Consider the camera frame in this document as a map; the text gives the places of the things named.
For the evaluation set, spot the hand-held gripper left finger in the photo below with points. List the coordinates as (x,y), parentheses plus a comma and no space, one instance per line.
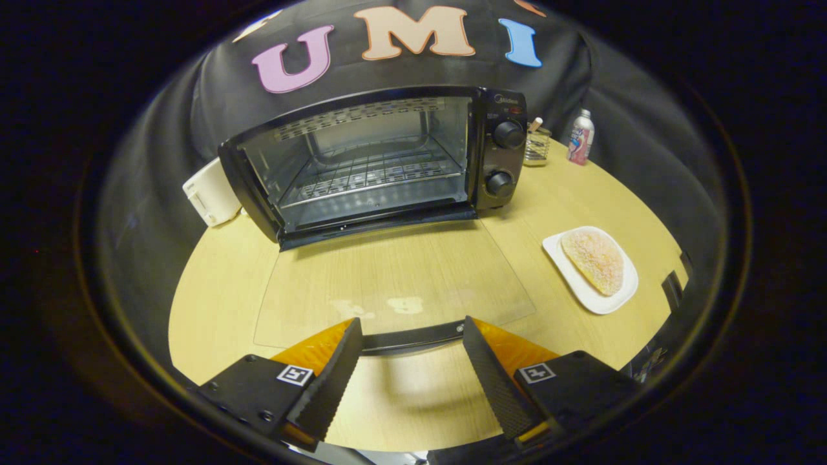
(329,381)

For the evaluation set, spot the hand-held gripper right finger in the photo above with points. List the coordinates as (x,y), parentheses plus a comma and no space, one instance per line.
(494,381)

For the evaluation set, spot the pink sugared pastry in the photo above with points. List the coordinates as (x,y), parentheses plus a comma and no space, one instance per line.
(594,258)

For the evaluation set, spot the white plastic appliance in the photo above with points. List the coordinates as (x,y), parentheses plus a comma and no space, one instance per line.
(210,190)

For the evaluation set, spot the white square plate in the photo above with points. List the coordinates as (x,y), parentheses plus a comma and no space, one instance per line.
(591,297)

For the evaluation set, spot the silver bottle with pink label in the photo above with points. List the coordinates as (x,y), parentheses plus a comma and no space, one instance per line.
(581,139)

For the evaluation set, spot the black toaster oven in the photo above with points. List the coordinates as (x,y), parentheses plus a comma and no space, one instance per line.
(504,161)

